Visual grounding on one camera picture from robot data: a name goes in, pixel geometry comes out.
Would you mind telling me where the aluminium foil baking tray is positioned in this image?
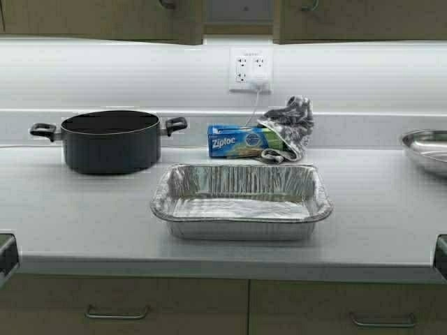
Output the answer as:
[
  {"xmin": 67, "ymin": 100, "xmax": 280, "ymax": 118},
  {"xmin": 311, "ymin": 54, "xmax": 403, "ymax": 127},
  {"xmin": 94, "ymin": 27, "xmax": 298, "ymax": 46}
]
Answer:
[{"xmin": 150, "ymin": 164, "xmax": 334, "ymax": 241}]

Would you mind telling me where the cabinet door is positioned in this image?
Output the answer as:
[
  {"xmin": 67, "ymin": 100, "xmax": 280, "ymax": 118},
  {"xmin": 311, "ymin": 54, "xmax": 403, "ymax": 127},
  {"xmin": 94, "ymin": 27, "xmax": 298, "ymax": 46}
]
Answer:
[
  {"xmin": 1, "ymin": 0, "xmax": 204, "ymax": 45},
  {"xmin": 273, "ymin": 0, "xmax": 446, "ymax": 45}
]

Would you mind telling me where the black cooking pot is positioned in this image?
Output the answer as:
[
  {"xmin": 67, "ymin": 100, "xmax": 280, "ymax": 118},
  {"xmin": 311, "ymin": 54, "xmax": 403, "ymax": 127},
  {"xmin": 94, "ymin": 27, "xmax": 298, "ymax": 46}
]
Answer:
[{"xmin": 29, "ymin": 110, "xmax": 188, "ymax": 174}]

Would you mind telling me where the blue Ziploc box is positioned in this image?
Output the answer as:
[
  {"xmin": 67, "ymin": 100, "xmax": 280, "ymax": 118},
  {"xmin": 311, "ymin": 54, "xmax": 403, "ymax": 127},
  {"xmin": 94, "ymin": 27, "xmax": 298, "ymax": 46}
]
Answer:
[{"xmin": 207, "ymin": 125, "xmax": 285, "ymax": 158}]

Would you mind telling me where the grey patterned oven mitt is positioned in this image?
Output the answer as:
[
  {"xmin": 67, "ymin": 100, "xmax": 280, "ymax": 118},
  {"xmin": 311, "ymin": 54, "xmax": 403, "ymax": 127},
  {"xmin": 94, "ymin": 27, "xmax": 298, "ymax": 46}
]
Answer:
[{"xmin": 257, "ymin": 96, "xmax": 314, "ymax": 165}]

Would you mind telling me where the right wooden drawer front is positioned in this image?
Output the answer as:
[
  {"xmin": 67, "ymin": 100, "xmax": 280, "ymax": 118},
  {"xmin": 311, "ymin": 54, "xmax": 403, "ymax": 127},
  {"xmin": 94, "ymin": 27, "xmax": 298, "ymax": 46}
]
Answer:
[{"xmin": 249, "ymin": 281, "xmax": 446, "ymax": 334}]

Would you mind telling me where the wooden drawer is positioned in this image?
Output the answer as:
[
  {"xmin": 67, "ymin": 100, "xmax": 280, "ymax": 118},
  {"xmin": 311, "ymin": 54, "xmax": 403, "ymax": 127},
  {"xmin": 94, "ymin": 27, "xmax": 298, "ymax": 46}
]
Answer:
[
  {"xmin": 1, "ymin": 274, "xmax": 249, "ymax": 334},
  {"xmin": 249, "ymin": 281, "xmax": 446, "ymax": 334}
]

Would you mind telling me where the stainless steel bowl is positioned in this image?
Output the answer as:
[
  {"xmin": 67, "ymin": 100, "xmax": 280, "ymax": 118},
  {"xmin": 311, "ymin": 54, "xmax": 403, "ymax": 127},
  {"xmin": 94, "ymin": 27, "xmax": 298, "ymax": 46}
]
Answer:
[{"xmin": 400, "ymin": 129, "xmax": 446, "ymax": 177}]

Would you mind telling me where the left wooden drawer front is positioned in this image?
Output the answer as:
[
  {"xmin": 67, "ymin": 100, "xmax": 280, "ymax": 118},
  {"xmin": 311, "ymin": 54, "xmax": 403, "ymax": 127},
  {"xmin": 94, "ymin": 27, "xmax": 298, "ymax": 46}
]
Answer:
[{"xmin": 1, "ymin": 274, "xmax": 249, "ymax": 334}]

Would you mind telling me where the white charger with cable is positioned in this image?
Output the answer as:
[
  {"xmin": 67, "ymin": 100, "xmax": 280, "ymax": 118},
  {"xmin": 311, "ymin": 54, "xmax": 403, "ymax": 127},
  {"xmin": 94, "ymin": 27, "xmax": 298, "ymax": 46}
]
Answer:
[{"xmin": 244, "ymin": 74, "xmax": 270, "ymax": 127}]

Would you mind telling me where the white wall power outlet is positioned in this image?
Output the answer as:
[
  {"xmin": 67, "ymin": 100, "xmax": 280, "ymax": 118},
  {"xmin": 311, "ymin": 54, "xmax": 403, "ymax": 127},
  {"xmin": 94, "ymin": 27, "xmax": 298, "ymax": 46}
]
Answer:
[{"xmin": 228, "ymin": 45, "xmax": 273, "ymax": 94}]

